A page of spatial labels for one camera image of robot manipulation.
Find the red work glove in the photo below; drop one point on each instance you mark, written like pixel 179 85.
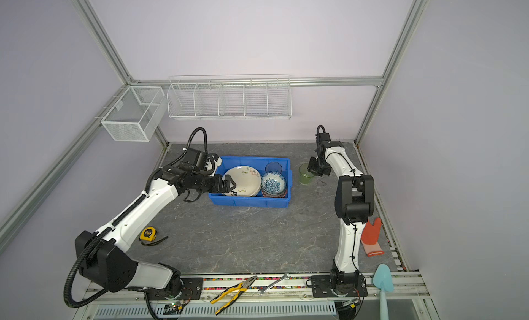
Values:
pixel 370 237

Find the blue plastic bin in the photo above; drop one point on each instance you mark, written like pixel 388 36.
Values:
pixel 258 163

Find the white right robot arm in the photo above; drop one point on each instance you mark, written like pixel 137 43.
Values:
pixel 353 205

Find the green glass cup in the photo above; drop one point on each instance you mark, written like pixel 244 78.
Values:
pixel 305 176

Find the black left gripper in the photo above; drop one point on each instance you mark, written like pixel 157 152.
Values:
pixel 218 188

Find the white wire wall rack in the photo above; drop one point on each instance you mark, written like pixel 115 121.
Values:
pixel 260 96

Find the white mesh box basket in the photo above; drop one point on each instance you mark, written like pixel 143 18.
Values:
pixel 136 114

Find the yellow tape measure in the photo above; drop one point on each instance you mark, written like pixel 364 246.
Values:
pixel 149 237

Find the silver wrench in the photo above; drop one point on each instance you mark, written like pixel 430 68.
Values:
pixel 263 290

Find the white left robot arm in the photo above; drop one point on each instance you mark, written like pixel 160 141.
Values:
pixel 102 263

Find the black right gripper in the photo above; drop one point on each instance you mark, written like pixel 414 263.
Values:
pixel 311 168

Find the yellow black pliers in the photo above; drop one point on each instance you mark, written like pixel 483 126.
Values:
pixel 238 290

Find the teal spatula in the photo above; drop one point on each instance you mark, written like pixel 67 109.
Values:
pixel 382 279

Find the blue white patterned bowl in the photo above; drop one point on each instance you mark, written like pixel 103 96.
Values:
pixel 273 184

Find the cream floral plate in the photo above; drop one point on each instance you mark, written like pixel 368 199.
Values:
pixel 247 180

